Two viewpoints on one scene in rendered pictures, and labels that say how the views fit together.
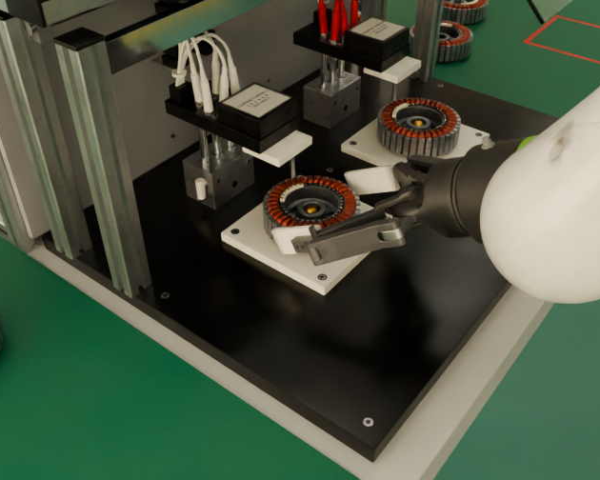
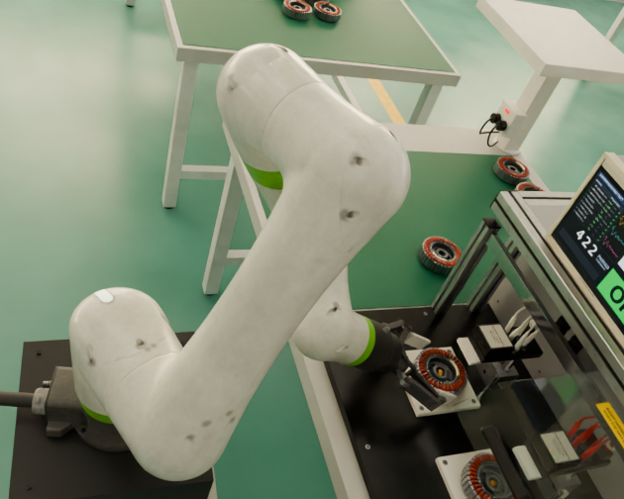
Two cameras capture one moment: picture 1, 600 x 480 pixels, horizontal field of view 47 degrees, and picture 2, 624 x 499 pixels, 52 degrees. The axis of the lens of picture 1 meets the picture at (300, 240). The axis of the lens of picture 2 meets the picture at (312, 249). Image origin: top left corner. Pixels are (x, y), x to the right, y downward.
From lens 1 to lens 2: 1.26 m
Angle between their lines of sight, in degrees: 77
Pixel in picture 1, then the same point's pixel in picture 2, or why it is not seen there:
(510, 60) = not seen: outside the picture
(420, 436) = not seen: hidden behind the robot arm
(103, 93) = (477, 241)
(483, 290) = (351, 408)
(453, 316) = (346, 383)
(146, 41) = (498, 252)
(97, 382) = (397, 283)
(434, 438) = not seen: hidden behind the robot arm
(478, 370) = (316, 379)
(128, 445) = (365, 275)
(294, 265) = (412, 353)
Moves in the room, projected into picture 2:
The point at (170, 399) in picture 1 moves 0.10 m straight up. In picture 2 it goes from (375, 293) to (390, 264)
